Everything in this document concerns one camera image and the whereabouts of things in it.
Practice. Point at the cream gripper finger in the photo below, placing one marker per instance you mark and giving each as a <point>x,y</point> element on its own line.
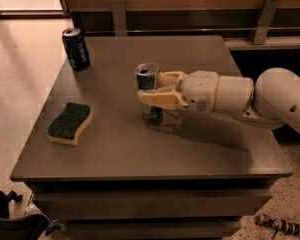
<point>171,78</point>
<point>168,99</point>

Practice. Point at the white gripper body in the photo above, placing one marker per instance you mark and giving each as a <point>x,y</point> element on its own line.
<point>200,91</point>

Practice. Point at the silver blue redbull can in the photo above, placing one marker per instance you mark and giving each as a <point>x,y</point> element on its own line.
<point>146,74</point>

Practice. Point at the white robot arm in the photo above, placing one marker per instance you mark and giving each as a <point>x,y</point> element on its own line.
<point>270,101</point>

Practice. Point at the dark blue pepsi can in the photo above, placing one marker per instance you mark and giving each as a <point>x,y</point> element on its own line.
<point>76,49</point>

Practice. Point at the grey drawer cabinet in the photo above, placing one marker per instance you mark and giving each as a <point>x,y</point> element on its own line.
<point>118,151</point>

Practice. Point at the green yellow sponge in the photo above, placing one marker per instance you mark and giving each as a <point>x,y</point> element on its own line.
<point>67,127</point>

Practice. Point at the upper grey drawer front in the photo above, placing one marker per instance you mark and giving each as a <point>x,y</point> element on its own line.
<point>108,205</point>

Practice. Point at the left metal bracket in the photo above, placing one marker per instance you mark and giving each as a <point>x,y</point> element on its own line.
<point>119,17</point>

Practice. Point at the metal bracket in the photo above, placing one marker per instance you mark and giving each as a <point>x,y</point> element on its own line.
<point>259,32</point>
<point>119,17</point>

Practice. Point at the right metal bracket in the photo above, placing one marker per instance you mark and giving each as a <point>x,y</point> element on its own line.
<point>259,32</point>

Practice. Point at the black white striped handle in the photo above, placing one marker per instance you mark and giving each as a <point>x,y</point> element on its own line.
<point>277,224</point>

